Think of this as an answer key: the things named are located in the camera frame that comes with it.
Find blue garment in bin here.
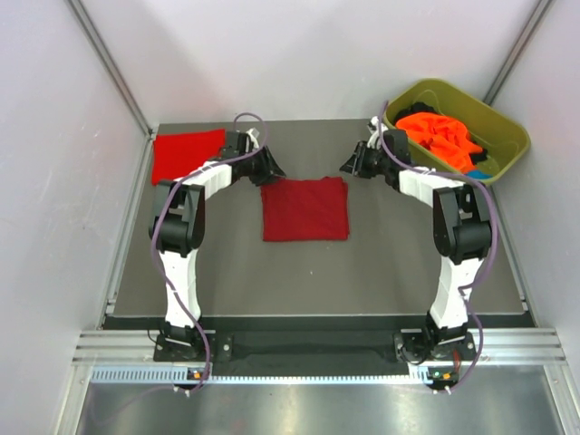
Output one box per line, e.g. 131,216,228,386
466,169,491,180

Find slotted grey cable duct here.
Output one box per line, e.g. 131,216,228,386
91,365,432,385

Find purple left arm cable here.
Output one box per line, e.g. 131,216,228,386
149,111,269,399

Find aluminium frame post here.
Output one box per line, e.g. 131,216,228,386
483,0,556,106
64,0,153,137

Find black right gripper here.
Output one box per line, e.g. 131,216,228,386
338,141,390,179

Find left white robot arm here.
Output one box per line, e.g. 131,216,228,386
149,128,285,362

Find orange t-shirt in bin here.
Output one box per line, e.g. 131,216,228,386
395,112,488,173

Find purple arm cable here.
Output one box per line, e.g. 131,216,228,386
378,100,499,395
149,111,269,399

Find olive green plastic bin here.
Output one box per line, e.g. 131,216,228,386
383,79,531,185

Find right aluminium frame post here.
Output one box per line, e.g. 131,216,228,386
483,0,556,106

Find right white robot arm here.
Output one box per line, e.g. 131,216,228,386
340,130,493,365

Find left aluminium frame post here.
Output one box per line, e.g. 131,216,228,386
64,0,153,137

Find black garment in bin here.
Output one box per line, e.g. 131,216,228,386
394,101,439,122

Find folded bright red t-shirt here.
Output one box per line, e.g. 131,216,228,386
151,129,226,186

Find dark red t-shirt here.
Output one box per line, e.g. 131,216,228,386
261,177,350,242

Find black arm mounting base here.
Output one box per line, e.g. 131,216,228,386
153,314,477,377

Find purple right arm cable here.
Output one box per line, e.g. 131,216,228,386
378,100,499,395

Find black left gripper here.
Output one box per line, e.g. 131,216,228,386
239,144,285,186

